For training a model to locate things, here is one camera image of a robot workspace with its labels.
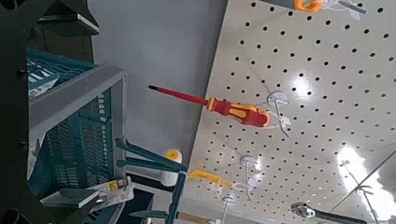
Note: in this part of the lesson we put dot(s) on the teal crate with grey rim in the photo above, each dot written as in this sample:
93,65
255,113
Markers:
81,137

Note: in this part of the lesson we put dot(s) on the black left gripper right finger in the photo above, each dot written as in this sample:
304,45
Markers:
81,19

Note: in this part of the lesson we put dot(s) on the white teal label card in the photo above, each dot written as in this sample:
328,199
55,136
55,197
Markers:
42,87

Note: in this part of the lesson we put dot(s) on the red yellow screwdriver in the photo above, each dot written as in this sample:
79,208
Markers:
236,110

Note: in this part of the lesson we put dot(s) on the white yellow label tag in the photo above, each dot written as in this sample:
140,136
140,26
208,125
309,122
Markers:
116,189

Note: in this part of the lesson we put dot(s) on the white pegboard hook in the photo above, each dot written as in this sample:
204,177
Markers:
278,104
249,165
228,202

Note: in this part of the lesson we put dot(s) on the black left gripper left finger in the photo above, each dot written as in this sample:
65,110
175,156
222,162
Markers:
70,196

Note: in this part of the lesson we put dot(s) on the black adjustable wrench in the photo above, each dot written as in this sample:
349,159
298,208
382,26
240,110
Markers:
323,214

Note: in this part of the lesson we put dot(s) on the white paint roller yellow cap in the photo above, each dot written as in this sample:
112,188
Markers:
172,161

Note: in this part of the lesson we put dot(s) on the white perforated pegboard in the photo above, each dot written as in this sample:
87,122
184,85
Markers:
311,93

